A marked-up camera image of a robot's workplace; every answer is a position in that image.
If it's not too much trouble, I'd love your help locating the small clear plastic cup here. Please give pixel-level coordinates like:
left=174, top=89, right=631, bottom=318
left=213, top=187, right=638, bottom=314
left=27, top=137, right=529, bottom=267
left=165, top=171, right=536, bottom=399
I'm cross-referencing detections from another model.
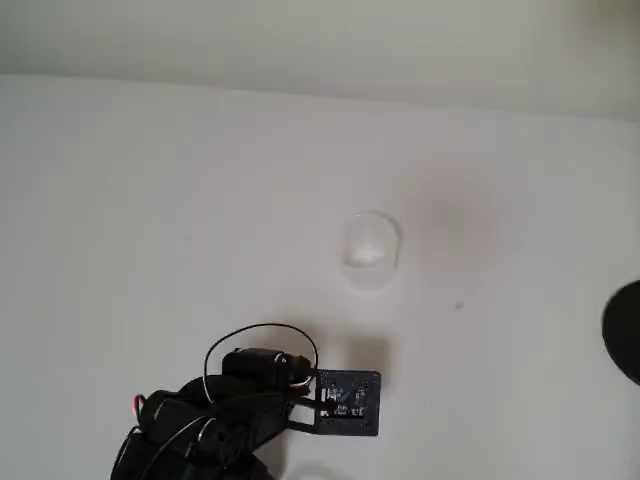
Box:
left=341, top=210, right=403, bottom=292

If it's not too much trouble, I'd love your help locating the black round object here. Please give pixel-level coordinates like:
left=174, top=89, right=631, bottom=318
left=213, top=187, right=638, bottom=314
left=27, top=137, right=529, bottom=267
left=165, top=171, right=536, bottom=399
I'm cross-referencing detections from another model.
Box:
left=601, top=281, right=640, bottom=387

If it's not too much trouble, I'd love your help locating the thin black camera cable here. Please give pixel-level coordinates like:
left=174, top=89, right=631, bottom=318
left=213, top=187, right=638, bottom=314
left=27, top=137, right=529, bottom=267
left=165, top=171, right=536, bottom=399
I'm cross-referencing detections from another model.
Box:
left=202, top=322, right=321, bottom=404

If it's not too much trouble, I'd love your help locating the black camera circuit board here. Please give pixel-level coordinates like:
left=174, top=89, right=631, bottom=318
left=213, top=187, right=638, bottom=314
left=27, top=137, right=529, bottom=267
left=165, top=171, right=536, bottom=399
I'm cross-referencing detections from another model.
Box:
left=287, top=368, right=382, bottom=438

